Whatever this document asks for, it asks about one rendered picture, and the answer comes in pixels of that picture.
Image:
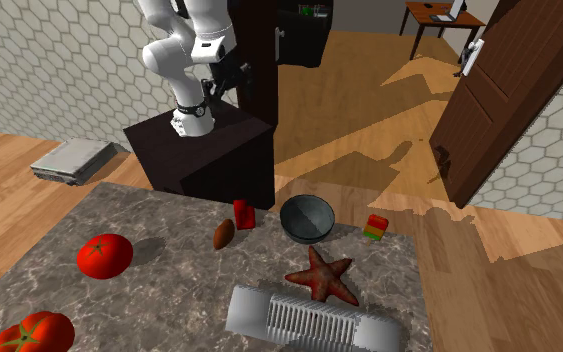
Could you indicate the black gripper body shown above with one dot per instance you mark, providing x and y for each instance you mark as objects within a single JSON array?
[{"x": 231, "y": 73}]

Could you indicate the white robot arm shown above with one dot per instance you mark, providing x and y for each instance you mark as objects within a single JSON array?
[{"x": 183, "y": 83}]

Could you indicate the dark brown door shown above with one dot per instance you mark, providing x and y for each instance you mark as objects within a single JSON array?
[{"x": 260, "y": 83}]

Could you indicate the dark cabinet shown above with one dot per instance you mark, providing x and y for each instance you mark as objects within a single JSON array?
[{"x": 303, "y": 41}]

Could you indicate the dark robot stand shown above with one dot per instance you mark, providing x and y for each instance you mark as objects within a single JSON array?
[{"x": 203, "y": 156}]

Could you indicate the brown egg-shaped thing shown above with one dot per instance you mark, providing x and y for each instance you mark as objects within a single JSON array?
[{"x": 223, "y": 235}]

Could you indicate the grey bowl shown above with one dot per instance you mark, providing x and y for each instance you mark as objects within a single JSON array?
[{"x": 307, "y": 222}]

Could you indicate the flat grey box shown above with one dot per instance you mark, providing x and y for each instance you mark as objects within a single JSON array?
[{"x": 71, "y": 158}]

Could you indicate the red green ice lolly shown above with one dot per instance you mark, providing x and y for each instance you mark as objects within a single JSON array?
[{"x": 376, "y": 228}]

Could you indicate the wooden desk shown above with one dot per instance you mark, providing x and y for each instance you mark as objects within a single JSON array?
[{"x": 437, "y": 17}]

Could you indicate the round red tomato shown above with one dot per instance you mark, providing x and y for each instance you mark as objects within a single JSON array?
[{"x": 105, "y": 257}]

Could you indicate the red starfish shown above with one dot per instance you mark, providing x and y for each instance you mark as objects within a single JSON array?
[{"x": 322, "y": 278}]

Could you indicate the grey ribbed cylinder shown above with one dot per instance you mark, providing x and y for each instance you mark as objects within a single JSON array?
[{"x": 310, "y": 322}]

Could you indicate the brown panelled door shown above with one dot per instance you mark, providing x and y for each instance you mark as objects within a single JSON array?
[{"x": 505, "y": 88}]

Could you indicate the ribbed red tomato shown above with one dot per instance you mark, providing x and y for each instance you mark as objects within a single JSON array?
[{"x": 42, "y": 334}]

